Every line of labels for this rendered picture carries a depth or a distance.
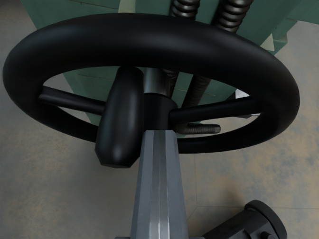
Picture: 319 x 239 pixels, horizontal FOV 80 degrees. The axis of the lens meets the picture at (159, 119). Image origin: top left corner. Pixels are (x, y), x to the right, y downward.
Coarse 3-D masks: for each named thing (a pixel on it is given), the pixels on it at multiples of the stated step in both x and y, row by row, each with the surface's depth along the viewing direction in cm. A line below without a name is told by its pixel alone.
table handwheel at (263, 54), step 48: (48, 48) 11; (96, 48) 10; (144, 48) 10; (192, 48) 10; (240, 48) 10; (48, 96) 18; (144, 96) 21; (288, 96) 13; (192, 144) 32; (240, 144) 26
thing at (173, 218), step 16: (160, 144) 9; (176, 144) 9; (160, 160) 8; (176, 160) 8; (160, 176) 8; (176, 176) 8; (160, 192) 7; (176, 192) 7; (160, 208) 6; (176, 208) 6; (160, 224) 6; (176, 224) 6
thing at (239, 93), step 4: (236, 92) 49; (240, 92) 49; (244, 92) 50; (232, 96) 50; (236, 96) 49; (240, 96) 49; (244, 96) 49; (236, 116) 55; (240, 116) 55; (244, 116) 55; (248, 116) 55
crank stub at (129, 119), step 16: (128, 80) 11; (112, 96) 10; (128, 96) 10; (112, 112) 10; (128, 112) 10; (112, 128) 9; (128, 128) 10; (96, 144) 10; (112, 144) 9; (128, 144) 9; (112, 160) 9; (128, 160) 10
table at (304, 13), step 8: (120, 0) 21; (128, 0) 21; (304, 0) 26; (312, 0) 25; (120, 8) 20; (128, 8) 21; (296, 8) 27; (304, 8) 27; (312, 8) 26; (288, 16) 28; (296, 16) 28; (304, 16) 28; (312, 16) 28; (272, 40) 22; (264, 48) 22; (272, 48) 22
